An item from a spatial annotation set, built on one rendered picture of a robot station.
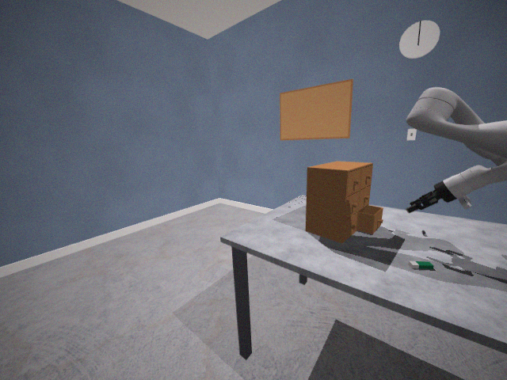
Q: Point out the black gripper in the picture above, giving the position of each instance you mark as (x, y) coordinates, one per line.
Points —
(431, 198)

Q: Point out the brown wooden chest of drawers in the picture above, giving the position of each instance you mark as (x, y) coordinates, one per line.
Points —
(326, 199)

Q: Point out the green and white eraser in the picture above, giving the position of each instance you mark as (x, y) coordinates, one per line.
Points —
(420, 264)

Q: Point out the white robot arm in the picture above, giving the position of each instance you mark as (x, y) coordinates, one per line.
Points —
(431, 113)

